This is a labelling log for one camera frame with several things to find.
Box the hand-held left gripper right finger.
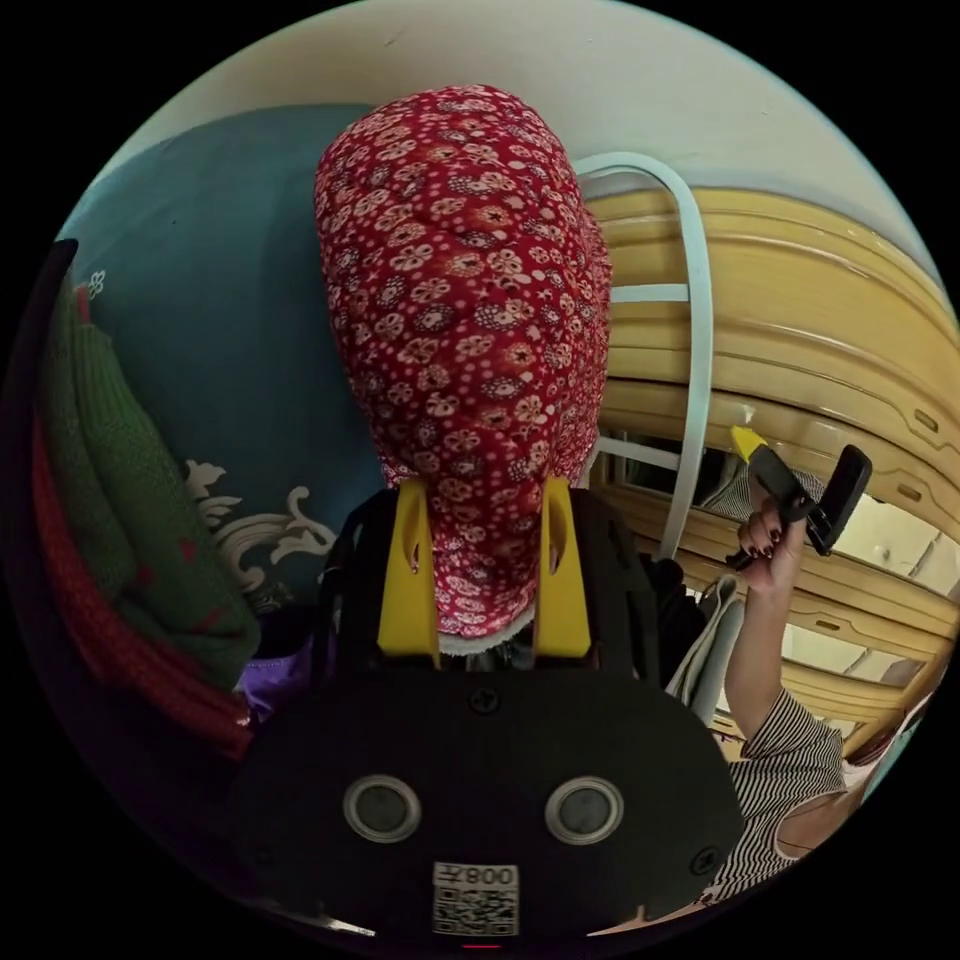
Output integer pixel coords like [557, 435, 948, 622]
[534, 475, 595, 659]

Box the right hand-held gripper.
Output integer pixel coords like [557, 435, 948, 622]
[728, 425, 820, 573]

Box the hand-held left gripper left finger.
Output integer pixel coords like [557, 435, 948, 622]
[377, 481, 442, 669]

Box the red floral cotton jacket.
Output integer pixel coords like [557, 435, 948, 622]
[314, 83, 613, 655]

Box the person's right forearm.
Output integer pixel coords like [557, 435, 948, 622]
[721, 571, 798, 745]

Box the person's right hand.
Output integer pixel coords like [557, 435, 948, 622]
[737, 493, 810, 595]

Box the yellow wooden cupboard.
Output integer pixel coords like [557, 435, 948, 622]
[575, 185, 960, 760]

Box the pile of clothes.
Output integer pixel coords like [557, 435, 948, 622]
[28, 238, 316, 760]

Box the person's body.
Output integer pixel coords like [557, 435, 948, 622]
[695, 688, 935, 910]

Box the bed with teal printed quilt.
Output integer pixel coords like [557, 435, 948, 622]
[55, 103, 393, 618]

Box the white metal tube frame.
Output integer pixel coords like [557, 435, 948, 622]
[572, 151, 715, 560]

